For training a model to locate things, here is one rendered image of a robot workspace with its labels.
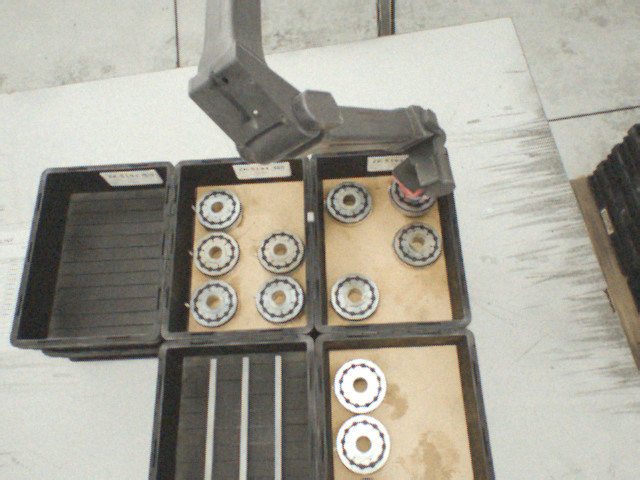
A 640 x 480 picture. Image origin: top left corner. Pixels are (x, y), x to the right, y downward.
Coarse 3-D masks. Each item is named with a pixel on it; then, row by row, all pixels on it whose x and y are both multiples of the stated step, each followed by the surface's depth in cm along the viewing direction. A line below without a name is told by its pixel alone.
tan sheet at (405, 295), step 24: (384, 192) 118; (384, 216) 116; (408, 216) 115; (432, 216) 115; (336, 240) 114; (360, 240) 114; (384, 240) 114; (336, 264) 112; (360, 264) 112; (384, 264) 112; (384, 288) 110; (408, 288) 109; (432, 288) 109; (384, 312) 108; (408, 312) 107; (432, 312) 107
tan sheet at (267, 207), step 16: (240, 192) 120; (256, 192) 120; (272, 192) 120; (288, 192) 119; (256, 208) 118; (272, 208) 118; (288, 208) 118; (240, 224) 117; (256, 224) 117; (272, 224) 117; (288, 224) 117; (240, 240) 116; (256, 240) 116; (192, 272) 114; (240, 272) 113; (256, 272) 113; (304, 272) 112; (192, 288) 112; (240, 288) 112; (256, 288) 111; (304, 288) 111; (192, 320) 110; (240, 320) 109; (256, 320) 109; (304, 320) 108
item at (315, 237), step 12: (312, 156) 111; (324, 156) 111; (336, 156) 111; (348, 156) 111; (360, 156) 111; (312, 168) 110; (312, 180) 109; (312, 192) 108; (312, 204) 107; (456, 216) 104; (312, 228) 105; (456, 228) 104; (312, 240) 104; (456, 240) 102; (312, 252) 103; (456, 252) 101; (312, 264) 102; (456, 264) 100; (312, 276) 101; (468, 300) 98; (468, 312) 97; (348, 324) 97; (360, 324) 97; (372, 324) 97; (384, 324) 97; (396, 324) 97; (408, 324) 97; (432, 324) 97; (444, 324) 96; (456, 324) 96; (468, 324) 96
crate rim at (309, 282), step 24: (168, 264) 104; (168, 288) 103; (312, 288) 100; (168, 312) 100; (312, 312) 99; (168, 336) 99; (192, 336) 99; (216, 336) 98; (240, 336) 98; (264, 336) 98
